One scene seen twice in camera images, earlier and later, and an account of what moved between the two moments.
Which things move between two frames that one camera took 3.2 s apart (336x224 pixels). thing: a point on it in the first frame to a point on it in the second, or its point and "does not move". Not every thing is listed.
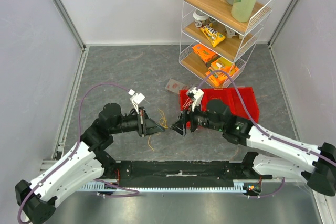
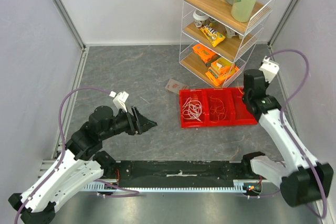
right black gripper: (190, 120) to (247, 97)
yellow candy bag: (214, 36) does not move
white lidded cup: (199, 17) does not move
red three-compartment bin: (229, 96) does not move
